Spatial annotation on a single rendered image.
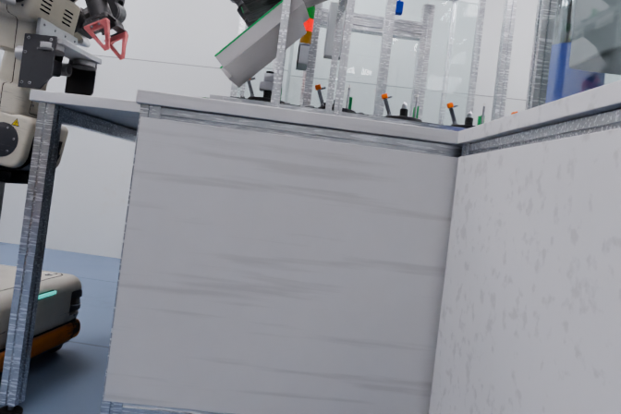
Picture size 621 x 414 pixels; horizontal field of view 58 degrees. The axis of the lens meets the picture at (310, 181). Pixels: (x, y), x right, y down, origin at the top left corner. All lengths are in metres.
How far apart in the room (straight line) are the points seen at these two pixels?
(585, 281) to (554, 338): 0.10
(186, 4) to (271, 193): 3.49
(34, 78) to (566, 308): 1.54
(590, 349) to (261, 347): 0.75
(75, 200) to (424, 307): 3.73
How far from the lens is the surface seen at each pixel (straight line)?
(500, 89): 2.85
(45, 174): 1.62
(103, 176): 4.63
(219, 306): 1.28
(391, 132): 1.28
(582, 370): 0.79
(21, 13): 1.92
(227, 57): 1.56
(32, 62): 1.86
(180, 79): 4.49
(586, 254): 0.79
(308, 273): 1.27
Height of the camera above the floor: 0.68
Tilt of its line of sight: 1 degrees up
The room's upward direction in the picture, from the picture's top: 7 degrees clockwise
